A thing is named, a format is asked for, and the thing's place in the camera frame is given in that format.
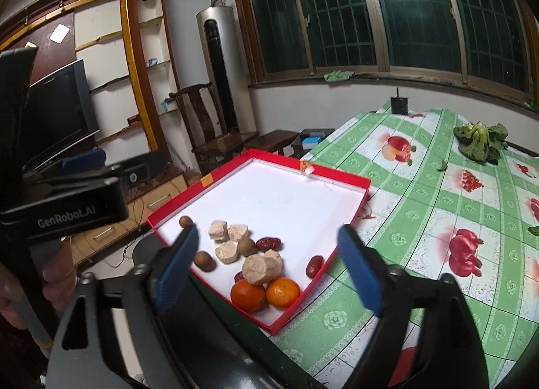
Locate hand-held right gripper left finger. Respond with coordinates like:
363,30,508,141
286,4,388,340
45,224,200,389

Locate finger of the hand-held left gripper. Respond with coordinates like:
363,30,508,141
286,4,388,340
23,150,168,198
60,148,107,175

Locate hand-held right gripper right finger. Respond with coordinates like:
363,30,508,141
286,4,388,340
338,224,490,389

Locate large pale yam piece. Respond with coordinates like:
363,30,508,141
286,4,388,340
242,254,274,287

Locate red shallow cardboard box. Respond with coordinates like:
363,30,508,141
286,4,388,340
145,148,371,336

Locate person's left hand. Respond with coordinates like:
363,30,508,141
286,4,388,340
0,241,77,331

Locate black television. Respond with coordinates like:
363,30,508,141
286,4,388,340
23,58,102,171

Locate orange mandarin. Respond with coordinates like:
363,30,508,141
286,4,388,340
265,277,301,310
230,279,267,313

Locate dark wooden chair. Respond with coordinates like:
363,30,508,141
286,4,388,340
168,82,259,173

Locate black round stool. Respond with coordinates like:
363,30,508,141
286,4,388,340
132,239,321,389

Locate blue flat box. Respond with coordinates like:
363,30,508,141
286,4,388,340
300,128,336,151

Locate floor-standing air conditioner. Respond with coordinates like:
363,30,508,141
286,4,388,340
196,4,258,137

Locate dark wooden bench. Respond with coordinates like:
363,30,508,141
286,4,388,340
256,129,299,156

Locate small black box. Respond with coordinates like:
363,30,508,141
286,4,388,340
390,88,409,115

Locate green bok choy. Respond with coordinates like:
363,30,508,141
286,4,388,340
452,122,509,163

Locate barred window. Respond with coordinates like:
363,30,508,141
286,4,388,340
227,0,539,103

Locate wooden wall shelf unit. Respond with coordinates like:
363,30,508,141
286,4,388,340
0,0,190,272

